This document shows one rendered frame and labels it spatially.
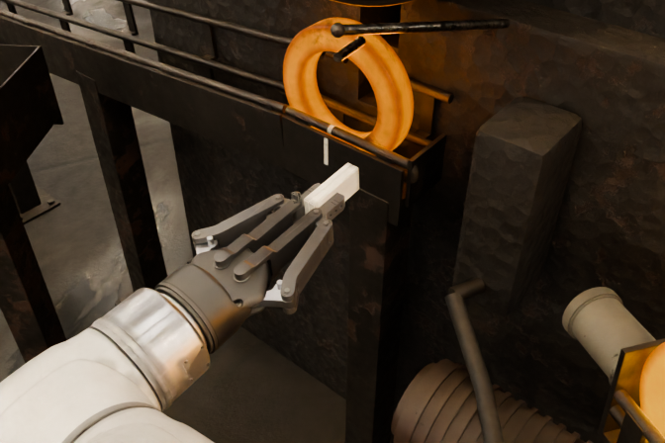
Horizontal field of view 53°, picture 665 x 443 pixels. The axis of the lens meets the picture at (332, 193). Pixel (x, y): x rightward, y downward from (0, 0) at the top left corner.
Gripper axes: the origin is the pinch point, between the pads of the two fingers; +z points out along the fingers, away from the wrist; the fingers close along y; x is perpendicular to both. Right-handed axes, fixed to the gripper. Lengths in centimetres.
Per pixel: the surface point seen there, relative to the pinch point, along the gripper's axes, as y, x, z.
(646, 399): 32.9, -7.1, 1.5
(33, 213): -116, -75, 8
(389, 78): -3.8, 4.4, 15.0
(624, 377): 30.7, -5.7, 1.5
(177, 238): -79, -77, 26
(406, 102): -2.3, 1.1, 16.2
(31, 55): -56, -2, -1
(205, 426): -33, -74, -6
